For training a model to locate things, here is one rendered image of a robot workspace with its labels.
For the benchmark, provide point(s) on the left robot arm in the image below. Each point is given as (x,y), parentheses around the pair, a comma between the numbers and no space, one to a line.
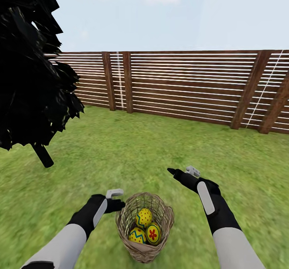
(63,251)

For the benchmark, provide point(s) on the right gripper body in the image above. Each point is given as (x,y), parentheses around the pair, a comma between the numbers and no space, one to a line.
(182,177)

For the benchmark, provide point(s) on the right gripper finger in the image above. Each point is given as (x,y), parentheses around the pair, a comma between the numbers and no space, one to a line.
(172,171)

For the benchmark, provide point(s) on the easter egg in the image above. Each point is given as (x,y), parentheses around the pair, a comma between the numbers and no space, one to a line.
(143,217)
(153,233)
(138,235)

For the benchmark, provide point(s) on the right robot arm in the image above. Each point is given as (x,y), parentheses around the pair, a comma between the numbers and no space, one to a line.
(233,249)

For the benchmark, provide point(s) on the wicker basket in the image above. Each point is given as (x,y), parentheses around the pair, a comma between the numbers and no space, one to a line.
(143,252)

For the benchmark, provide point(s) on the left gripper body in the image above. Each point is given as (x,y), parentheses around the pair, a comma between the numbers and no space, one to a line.
(115,205)

